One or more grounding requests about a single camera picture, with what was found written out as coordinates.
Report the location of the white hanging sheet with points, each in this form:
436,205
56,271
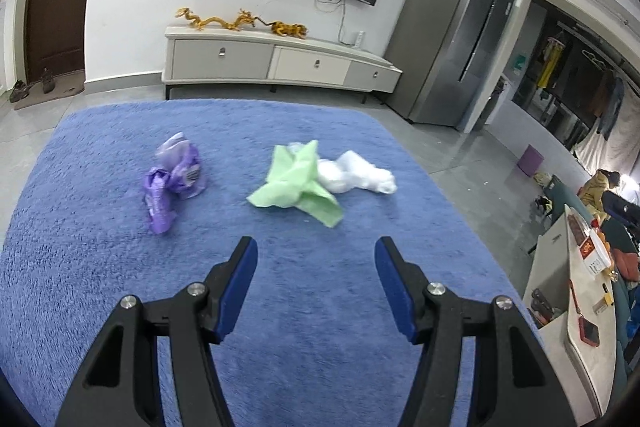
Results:
617,142

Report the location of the white television cabinet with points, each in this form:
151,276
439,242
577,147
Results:
250,59

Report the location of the grey double-door refrigerator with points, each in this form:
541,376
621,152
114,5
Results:
440,37

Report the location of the yellow hanging garment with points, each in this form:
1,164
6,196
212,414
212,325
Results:
547,67

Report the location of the white power strip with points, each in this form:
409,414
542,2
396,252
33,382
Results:
360,38

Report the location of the phone in red case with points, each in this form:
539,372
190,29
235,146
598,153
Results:
590,333

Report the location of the green paper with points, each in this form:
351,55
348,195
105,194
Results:
292,179

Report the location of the pile of oranges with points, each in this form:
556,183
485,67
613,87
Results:
605,239

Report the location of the purple plastic wrapper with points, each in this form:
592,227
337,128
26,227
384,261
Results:
175,177

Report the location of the brown doormat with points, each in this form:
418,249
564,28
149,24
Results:
65,92

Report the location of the teal sofa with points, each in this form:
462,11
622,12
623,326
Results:
560,193

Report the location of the golden dragon figurine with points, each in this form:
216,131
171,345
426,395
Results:
220,21

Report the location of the blue fluffy blanket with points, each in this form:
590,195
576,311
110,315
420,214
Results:
300,257

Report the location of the white plastic basket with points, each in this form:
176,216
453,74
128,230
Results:
595,254

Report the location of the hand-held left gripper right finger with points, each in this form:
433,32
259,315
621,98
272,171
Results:
397,292

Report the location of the golden tiger figurine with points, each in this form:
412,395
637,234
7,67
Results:
289,30

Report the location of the green white wall dispenser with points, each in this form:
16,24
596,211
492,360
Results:
518,62

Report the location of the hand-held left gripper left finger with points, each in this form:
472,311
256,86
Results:
237,287

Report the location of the blue denim jacket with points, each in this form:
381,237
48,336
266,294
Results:
612,107

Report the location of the white plastic bag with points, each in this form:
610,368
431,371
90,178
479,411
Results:
360,174

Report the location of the brown shoe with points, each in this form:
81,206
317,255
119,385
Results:
17,91
48,82

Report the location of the light marble table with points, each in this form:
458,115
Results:
560,287

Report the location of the clothes drying rack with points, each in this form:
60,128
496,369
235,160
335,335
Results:
590,38

